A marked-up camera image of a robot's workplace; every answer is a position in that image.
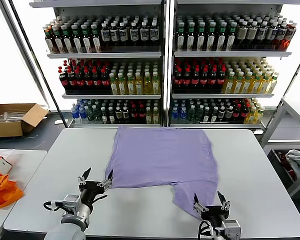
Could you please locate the yellow juice bottle green label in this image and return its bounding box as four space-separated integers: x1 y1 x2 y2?
258 71 272 95
151 71 161 95
222 71 235 95
135 71 144 95
126 72 136 95
249 71 263 95
117 72 127 95
266 71 280 95
231 71 245 95
240 71 253 95
109 72 119 95
143 71 153 95

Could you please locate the small red label cola bottle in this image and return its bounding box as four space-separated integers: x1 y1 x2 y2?
232 103 242 121
240 102 250 118
129 104 138 123
137 104 146 123

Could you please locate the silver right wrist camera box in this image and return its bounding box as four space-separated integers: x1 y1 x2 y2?
221 219 242 238

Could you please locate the dark green bottle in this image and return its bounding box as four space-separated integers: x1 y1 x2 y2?
195 104 204 122
93 106 102 123
86 106 95 122
187 104 196 122

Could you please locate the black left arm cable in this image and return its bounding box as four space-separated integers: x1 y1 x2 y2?
43 200 66 215

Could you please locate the orange fabric bag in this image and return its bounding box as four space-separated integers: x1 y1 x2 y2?
0 154 25 210

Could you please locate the dark drink bottle blue label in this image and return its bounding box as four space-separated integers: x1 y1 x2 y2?
109 21 120 50
100 21 111 50
139 21 150 49
265 21 279 50
256 21 269 50
118 21 130 50
274 21 288 50
129 21 140 50
149 21 160 49

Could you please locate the green label tea bottle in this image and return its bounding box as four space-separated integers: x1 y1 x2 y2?
80 23 92 54
70 23 82 54
216 21 228 51
176 21 187 51
185 21 197 51
60 23 72 54
90 22 102 53
226 21 237 51
51 24 63 54
205 21 217 51
195 21 207 51

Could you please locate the black slanted pole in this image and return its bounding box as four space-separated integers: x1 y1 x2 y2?
7 0 69 129
280 43 300 111

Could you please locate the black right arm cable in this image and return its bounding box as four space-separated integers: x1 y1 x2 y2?
198 219 214 240

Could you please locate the brown cardboard box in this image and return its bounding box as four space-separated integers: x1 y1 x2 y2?
0 103 50 139

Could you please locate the clear plastic packaging bundle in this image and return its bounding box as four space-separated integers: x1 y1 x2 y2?
0 110 25 124

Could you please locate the white side table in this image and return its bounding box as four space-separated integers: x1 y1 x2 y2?
0 149 49 240

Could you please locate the grey window post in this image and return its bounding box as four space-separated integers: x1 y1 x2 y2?
0 0 51 111

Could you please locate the red drink bottle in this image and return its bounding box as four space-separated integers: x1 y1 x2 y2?
281 21 298 51

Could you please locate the black crate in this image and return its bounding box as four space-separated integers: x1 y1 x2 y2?
266 148 300 199

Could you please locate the grey shelf unit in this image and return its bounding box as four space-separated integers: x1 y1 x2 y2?
167 0 294 130
28 0 168 129

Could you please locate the white crumpled cloth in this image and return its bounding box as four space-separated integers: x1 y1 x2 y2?
284 148 300 176

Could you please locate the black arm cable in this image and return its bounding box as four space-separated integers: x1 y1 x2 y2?
198 219 214 240
43 200 66 215

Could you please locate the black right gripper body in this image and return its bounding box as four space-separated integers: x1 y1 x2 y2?
201 204 231 227

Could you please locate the amber tea bottle grey cap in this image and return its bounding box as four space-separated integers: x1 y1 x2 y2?
44 26 54 54

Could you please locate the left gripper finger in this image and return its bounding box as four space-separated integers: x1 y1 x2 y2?
77 167 92 186
96 169 114 189

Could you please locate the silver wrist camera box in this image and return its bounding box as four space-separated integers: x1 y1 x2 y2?
221 219 242 238
63 194 82 213

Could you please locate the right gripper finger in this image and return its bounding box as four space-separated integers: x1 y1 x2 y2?
192 191 207 213
216 190 231 211

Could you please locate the grey metal frame table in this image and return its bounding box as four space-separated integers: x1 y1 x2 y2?
259 96 300 199

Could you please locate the dark drink bottle beige label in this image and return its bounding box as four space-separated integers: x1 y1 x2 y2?
236 21 249 50
246 21 259 50

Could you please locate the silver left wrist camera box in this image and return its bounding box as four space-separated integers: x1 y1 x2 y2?
63 194 82 213

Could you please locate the small yellow juice bottle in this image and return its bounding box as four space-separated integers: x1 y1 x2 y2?
244 106 256 124
145 106 153 125
152 106 160 125
254 106 266 121

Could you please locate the red cloth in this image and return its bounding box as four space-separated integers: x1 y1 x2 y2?
276 150 298 181

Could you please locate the clear plastic bag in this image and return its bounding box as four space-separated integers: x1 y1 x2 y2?
0 149 16 161

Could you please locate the red cap cola bottle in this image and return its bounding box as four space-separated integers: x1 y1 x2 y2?
182 67 192 92
208 67 218 92
191 67 201 92
74 69 86 92
66 69 77 92
199 67 210 92
83 68 94 92
173 67 183 92
100 68 111 92
216 67 227 92
58 69 69 92
92 68 102 92

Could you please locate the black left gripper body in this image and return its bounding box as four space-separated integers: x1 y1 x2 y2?
79 180 109 206

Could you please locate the purple t-shirt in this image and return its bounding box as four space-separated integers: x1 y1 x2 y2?
104 125 220 221

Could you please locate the small white carton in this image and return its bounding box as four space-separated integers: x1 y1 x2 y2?
0 159 14 175

